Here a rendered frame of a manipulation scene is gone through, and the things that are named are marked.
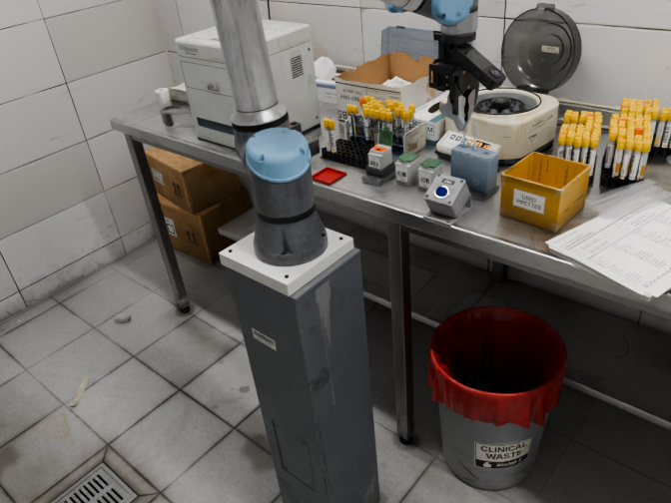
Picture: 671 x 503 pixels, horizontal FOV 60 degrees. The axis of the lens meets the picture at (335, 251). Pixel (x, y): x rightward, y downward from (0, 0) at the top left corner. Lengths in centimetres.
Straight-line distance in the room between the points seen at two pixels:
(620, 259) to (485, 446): 71
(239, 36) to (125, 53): 184
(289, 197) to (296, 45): 74
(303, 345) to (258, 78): 52
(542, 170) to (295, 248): 59
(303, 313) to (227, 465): 94
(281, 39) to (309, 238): 72
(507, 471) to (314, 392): 71
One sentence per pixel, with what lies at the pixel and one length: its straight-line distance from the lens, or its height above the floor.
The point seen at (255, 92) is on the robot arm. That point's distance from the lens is 116.
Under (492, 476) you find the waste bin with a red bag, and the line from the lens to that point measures 180.
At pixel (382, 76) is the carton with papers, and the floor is 96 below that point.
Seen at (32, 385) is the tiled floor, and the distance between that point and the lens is 255.
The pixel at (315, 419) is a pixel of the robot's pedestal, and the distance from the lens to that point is 133.
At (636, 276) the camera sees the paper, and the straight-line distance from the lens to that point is 115.
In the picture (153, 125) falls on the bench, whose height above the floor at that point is 88.
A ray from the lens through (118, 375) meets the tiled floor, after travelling 241.
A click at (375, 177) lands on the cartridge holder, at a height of 89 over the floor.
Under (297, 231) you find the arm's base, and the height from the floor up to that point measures 97.
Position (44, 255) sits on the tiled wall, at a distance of 294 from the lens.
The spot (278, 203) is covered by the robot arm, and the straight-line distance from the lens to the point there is 108.
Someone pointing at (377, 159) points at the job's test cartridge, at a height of 94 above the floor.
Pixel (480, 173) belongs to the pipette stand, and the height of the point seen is 94.
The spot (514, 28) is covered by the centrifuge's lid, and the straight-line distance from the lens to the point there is 176.
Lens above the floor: 154
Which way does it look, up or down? 33 degrees down
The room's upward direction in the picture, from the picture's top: 6 degrees counter-clockwise
